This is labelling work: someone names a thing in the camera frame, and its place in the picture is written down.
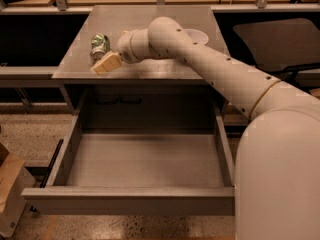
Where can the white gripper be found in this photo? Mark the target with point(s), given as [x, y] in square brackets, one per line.
[124, 47]

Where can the crushed green soda can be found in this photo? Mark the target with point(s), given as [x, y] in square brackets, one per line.
[100, 45]

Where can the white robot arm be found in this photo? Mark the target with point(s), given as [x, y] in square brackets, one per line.
[277, 168]

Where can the grey drawer cabinet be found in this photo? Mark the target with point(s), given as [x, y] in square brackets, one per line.
[153, 94]

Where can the grey open top drawer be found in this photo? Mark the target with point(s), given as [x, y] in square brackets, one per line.
[177, 172]

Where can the white ceramic bowl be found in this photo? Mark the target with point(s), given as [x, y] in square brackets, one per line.
[198, 36]

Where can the cardboard box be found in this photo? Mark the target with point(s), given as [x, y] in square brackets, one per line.
[14, 178]

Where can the black office chair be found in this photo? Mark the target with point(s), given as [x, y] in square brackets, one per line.
[283, 48]

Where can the black drawer slide rail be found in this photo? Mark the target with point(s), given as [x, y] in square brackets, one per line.
[51, 164]

